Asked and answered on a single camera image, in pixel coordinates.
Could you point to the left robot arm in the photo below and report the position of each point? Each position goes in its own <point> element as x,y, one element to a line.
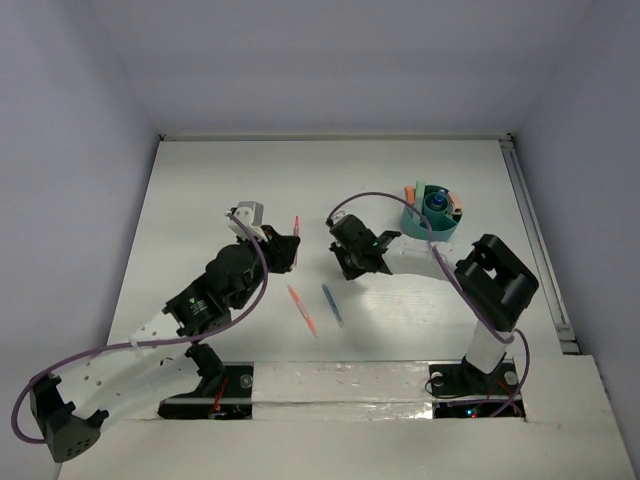
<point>165,358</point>

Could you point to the small blue-cap glue bottle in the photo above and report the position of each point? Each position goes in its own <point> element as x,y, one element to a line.
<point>439,199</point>

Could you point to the blue pen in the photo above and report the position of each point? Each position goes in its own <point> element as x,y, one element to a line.
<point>332,305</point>

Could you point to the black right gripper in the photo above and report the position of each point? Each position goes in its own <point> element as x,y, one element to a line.
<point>351,271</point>

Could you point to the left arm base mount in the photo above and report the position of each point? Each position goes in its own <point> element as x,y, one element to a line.
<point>232,400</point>

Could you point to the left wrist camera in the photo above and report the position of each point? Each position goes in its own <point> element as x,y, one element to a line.
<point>245,220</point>

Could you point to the orange capped highlighter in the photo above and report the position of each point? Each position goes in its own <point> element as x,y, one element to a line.
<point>409,193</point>

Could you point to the green highlighter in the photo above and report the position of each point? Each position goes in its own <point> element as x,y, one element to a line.
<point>419,195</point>

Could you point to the aluminium rail right side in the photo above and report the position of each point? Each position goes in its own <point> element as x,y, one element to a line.
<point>567,339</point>

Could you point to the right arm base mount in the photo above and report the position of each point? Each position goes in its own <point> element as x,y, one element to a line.
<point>460,392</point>

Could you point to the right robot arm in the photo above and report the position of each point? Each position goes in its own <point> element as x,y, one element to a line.
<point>488,276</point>

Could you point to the orange pen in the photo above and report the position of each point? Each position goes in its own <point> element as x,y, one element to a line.
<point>301,308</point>

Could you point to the pink eraser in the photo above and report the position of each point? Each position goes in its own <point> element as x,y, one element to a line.
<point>455,204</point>

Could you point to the teal round organizer container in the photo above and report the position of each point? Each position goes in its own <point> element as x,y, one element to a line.
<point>430,224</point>

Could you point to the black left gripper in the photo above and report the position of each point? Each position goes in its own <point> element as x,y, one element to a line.
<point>282,248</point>

